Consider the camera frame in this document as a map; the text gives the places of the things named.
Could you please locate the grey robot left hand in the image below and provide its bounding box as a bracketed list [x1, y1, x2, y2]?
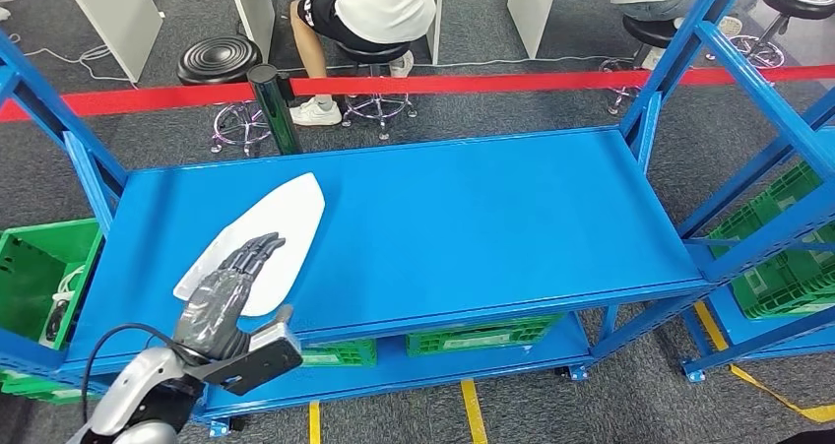
[172, 231, 289, 364]

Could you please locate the white plastic shell part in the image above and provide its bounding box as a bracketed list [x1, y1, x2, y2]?
[172, 171, 326, 318]

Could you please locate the blue metal shelf rack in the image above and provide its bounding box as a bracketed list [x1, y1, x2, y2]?
[0, 0, 835, 439]
[677, 89, 835, 385]

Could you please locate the red barrier belt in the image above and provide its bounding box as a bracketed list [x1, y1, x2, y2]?
[289, 64, 835, 97]
[0, 82, 257, 124]

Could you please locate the white desk side panel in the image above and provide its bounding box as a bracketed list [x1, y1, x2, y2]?
[426, 0, 446, 65]
[55, 0, 164, 84]
[507, 0, 563, 61]
[224, 0, 277, 64]

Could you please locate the yellow floor tape line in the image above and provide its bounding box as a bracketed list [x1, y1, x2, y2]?
[691, 300, 835, 426]

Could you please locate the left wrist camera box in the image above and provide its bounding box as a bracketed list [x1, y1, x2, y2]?
[195, 303, 305, 398]

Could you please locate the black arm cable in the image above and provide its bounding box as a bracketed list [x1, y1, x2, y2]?
[81, 323, 197, 426]

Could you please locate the white coiled cable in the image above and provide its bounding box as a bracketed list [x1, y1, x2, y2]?
[39, 265, 88, 346]

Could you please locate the dark glossy barrier post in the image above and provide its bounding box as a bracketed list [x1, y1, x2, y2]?
[246, 63, 302, 157]

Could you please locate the white floor cable bundle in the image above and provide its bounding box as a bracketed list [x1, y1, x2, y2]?
[0, 32, 142, 92]

